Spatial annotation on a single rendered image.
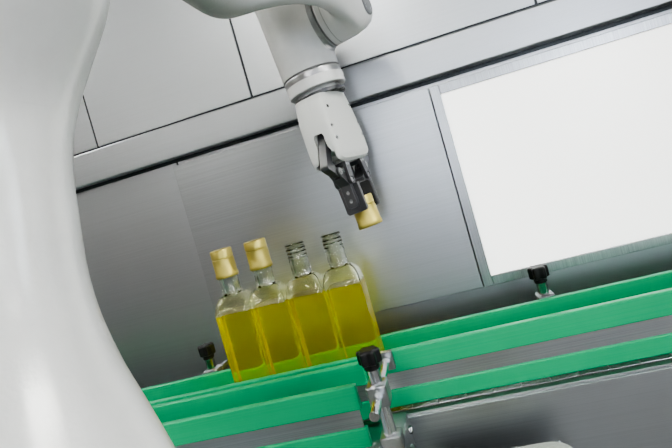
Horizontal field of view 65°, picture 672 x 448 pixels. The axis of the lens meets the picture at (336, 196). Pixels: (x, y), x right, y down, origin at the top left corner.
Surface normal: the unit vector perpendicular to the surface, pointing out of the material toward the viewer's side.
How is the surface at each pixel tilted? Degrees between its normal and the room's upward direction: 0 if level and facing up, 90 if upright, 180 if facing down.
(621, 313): 90
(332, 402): 90
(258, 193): 90
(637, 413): 90
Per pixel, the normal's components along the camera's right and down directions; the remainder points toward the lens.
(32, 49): 0.80, 0.40
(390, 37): -0.18, 0.07
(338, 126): 0.76, -0.30
